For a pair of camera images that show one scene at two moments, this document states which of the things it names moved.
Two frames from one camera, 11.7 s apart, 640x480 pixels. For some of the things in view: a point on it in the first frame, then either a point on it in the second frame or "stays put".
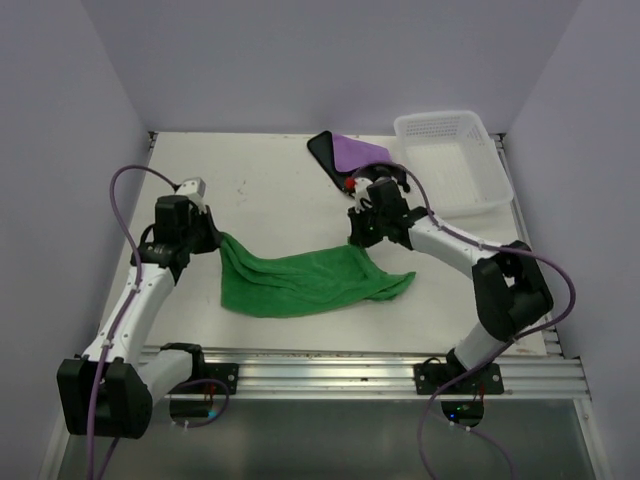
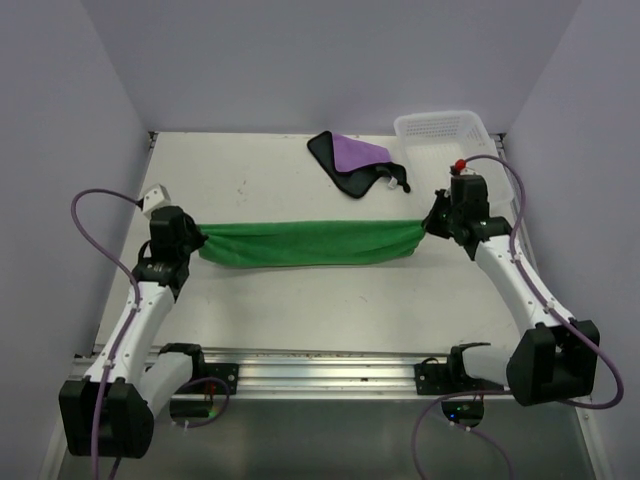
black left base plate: x=226 y=373 stays put
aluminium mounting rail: x=377 y=375 stays put
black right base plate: x=429 y=378 stays put
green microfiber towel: x=257 y=281 to x=295 y=242
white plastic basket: x=453 y=155 stays put
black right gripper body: x=369 y=225 to x=442 y=217
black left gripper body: x=200 y=234 to x=194 y=238
